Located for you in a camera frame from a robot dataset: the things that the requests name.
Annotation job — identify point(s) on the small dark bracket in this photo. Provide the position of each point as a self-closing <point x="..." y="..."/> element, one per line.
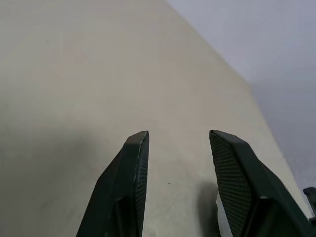
<point x="309" y="191"/>

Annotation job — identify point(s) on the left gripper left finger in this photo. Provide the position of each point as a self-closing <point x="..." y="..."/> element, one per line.
<point x="116" y="192"/>

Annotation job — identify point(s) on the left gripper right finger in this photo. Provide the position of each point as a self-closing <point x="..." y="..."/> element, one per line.
<point x="247" y="187"/>

